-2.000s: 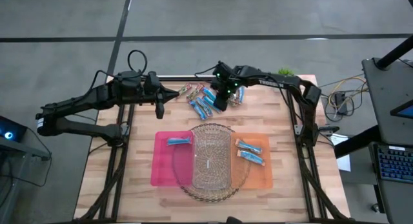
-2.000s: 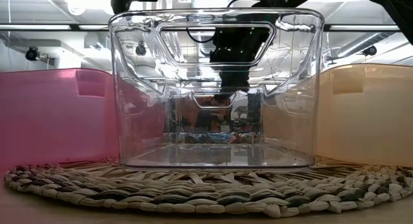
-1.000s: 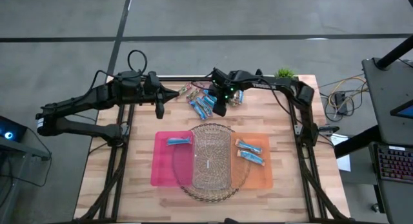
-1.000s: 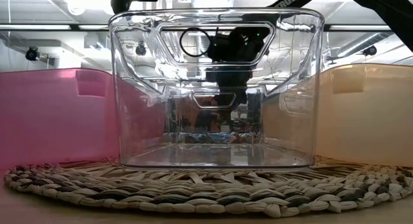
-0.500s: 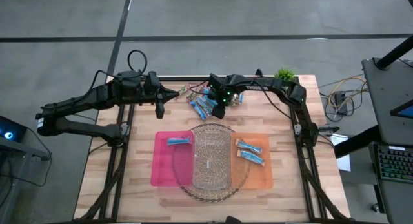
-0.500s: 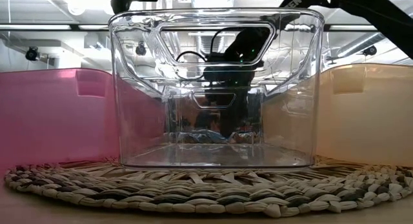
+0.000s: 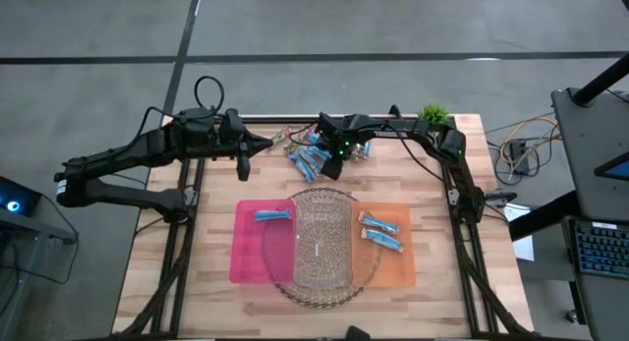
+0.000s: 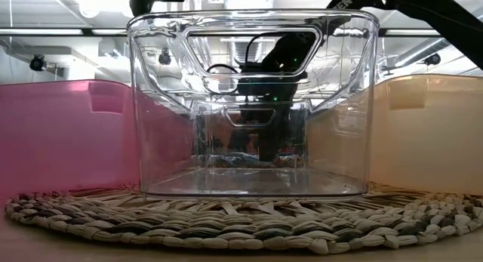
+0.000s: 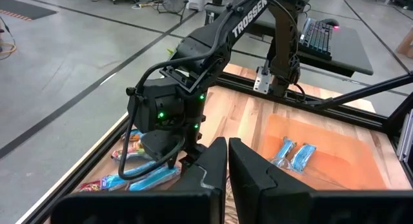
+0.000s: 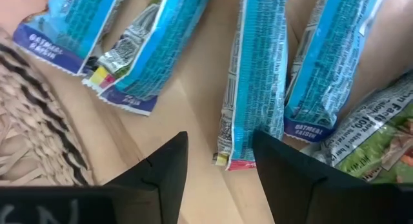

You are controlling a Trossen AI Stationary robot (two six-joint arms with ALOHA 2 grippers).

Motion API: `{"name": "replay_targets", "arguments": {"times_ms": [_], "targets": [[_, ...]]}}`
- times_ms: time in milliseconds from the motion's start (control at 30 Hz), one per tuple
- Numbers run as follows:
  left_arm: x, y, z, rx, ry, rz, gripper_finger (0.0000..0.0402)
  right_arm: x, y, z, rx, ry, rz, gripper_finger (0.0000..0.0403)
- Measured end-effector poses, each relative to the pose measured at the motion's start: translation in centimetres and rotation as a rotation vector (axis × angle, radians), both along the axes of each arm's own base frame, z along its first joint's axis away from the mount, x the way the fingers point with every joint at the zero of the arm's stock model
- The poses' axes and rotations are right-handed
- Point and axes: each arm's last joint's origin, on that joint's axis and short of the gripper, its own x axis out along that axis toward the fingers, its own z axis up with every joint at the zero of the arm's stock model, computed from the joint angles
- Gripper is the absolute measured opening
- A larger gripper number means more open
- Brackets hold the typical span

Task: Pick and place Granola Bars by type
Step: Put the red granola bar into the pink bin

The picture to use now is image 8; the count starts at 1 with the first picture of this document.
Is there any round woven placemat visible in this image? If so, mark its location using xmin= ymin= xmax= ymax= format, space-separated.
xmin=4 ymin=181 xmax=483 ymax=256

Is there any beige plastic bin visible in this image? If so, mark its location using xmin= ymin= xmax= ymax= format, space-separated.
xmin=368 ymin=73 xmax=483 ymax=197

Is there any pink plastic bin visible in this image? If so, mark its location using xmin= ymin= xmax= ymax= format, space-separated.
xmin=0 ymin=79 xmax=143 ymax=199

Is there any clear plastic bin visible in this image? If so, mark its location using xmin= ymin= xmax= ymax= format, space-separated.
xmin=126 ymin=8 xmax=381 ymax=202

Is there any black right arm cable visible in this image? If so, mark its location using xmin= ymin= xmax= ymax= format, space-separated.
xmin=206 ymin=31 xmax=283 ymax=75

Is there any round white ceiling lamp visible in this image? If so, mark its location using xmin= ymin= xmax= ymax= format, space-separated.
xmin=77 ymin=0 xmax=101 ymax=20

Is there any grey ceiling duct pipe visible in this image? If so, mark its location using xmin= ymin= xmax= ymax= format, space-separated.
xmin=392 ymin=37 xmax=460 ymax=69

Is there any long ceiling light strip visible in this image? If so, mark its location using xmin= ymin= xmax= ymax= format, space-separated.
xmin=0 ymin=26 xmax=457 ymax=39

